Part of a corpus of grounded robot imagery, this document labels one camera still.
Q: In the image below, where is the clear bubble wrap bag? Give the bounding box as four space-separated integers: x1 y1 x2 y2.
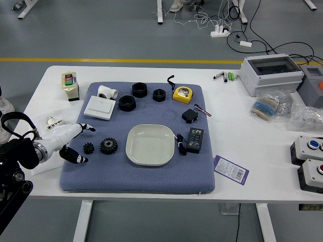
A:
287 101 323 132

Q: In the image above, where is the black bundled cable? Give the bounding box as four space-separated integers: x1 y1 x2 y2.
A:
175 133 187 156

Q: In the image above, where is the white background desk leg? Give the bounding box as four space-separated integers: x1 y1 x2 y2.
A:
156 0 164 25
304 0 318 12
232 0 248 25
12 0 39 20

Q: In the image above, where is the blue-grey quilted mat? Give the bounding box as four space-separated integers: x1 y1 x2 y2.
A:
59 82 217 195

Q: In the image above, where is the small black hex nut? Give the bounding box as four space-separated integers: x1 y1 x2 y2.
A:
152 88 167 102

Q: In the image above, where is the white floor cable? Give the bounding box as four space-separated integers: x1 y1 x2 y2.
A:
152 0 234 30

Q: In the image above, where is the white square plate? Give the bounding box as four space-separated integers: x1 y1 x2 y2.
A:
125 124 176 166

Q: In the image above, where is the bag of blue resistors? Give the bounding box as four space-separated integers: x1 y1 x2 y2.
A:
250 90 293 124

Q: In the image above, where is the big black gear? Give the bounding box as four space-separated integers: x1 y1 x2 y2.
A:
100 137 119 156

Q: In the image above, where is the table control box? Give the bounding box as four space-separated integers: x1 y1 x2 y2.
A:
299 203 323 211

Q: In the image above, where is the purple paper tag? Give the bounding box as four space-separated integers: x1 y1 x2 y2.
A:
213 154 250 187

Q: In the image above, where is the black hanging cable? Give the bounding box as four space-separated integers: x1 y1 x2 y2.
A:
235 203 241 242

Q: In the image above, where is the white pipe tee fitting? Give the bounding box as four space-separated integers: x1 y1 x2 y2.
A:
97 85 119 100

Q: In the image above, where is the white power strip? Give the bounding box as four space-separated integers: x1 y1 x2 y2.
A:
210 25 232 38

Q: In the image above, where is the grey electrical enclosure box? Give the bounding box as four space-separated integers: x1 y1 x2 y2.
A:
239 53 305 97

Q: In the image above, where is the big black hex nut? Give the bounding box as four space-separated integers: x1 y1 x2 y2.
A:
132 82 148 98
118 95 137 112

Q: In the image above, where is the black floor cable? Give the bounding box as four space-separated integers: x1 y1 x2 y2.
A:
226 0 323 67

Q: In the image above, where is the white table leg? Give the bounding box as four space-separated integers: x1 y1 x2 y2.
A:
255 203 278 242
72 200 93 242

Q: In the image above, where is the grey red-button control box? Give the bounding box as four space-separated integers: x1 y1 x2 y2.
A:
297 158 323 194

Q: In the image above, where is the grey box with orange button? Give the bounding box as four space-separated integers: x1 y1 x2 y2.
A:
296 65 323 109

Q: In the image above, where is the black servo with red wire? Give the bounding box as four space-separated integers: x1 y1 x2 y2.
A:
182 103 212 125

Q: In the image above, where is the cream red-green button switch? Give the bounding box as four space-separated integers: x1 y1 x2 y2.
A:
61 72 80 102

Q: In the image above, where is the beige shoe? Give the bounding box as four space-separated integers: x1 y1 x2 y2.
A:
169 0 187 13

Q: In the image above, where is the yellow tape measure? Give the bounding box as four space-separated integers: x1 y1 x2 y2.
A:
166 75 194 104

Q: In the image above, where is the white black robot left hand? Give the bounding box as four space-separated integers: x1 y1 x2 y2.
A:
40 123 96 165

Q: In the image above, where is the white shoe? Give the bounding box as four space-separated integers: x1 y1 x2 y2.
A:
0 97 15 117

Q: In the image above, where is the grey blue-button control box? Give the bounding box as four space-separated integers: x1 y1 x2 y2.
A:
289 135 323 166

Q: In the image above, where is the black digital display module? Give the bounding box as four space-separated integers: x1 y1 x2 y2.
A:
186 127 204 154

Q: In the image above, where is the white wall switch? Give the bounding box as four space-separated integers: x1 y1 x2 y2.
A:
83 95 117 122

